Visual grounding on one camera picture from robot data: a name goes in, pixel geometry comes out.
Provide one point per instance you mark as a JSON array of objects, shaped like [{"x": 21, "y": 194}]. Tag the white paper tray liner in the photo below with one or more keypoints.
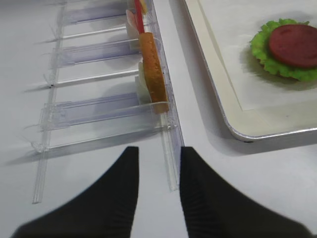
[{"x": 234, "y": 23}]

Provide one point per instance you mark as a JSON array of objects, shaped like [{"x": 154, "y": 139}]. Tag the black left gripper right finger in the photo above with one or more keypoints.
[{"x": 213, "y": 208}]

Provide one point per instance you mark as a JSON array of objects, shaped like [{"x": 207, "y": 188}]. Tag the tomato slice in left rack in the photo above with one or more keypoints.
[{"x": 139, "y": 17}]

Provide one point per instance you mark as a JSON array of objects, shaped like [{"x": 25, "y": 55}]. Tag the green lettuce on tray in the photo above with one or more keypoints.
[{"x": 260, "y": 51}]

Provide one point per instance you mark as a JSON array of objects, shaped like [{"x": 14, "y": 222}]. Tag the white metal tray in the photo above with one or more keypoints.
[{"x": 249, "y": 125}]

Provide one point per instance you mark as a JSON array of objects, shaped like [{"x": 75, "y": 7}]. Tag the yellow cheese slice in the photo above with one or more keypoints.
[{"x": 143, "y": 5}]

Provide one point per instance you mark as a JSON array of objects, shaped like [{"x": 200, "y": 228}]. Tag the bun bottom in left rack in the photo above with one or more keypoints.
[{"x": 153, "y": 73}]

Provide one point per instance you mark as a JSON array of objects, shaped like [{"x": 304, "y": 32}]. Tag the clear acrylic rack left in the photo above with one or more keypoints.
[{"x": 94, "y": 76}]

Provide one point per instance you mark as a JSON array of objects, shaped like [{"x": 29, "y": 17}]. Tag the red tomato slice on tray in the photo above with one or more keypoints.
[{"x": 294, "y": 45}]

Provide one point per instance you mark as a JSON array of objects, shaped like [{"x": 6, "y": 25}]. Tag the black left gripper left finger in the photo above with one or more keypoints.
[{"x": 104, "y": 210}]

